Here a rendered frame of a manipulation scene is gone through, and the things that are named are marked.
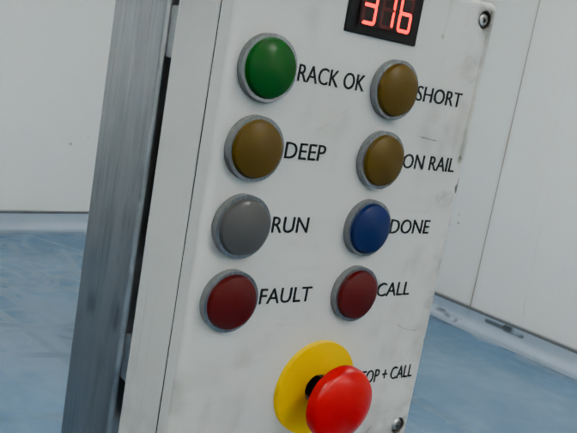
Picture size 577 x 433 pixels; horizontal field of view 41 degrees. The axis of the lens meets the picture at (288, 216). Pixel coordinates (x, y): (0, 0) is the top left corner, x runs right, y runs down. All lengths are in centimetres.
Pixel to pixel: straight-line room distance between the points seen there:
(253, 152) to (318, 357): 12
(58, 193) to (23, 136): 37
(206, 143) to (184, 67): 4
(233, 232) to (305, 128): 6
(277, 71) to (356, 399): 17
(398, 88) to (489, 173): 334
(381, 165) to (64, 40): 381
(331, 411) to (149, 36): 21
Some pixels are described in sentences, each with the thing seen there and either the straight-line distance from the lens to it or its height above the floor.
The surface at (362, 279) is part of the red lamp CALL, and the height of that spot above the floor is 95.
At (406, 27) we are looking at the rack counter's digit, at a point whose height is 108.
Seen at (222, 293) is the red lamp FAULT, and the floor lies 95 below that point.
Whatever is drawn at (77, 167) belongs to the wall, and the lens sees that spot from 429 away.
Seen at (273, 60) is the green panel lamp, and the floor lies 105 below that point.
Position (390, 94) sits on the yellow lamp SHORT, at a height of 105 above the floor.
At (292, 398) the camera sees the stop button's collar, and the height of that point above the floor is 89.
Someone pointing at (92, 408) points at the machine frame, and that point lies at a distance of 45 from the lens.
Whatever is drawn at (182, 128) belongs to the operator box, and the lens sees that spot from 36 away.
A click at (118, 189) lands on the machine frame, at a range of 42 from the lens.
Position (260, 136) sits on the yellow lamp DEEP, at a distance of 34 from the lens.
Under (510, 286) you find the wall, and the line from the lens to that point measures 367.
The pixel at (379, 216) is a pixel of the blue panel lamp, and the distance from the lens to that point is 40.
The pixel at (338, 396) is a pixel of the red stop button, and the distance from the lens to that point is 39.
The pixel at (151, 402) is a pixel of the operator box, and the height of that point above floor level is 88.
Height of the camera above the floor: 105
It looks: 11 degrees down
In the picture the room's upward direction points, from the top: 10 degrees clockwise
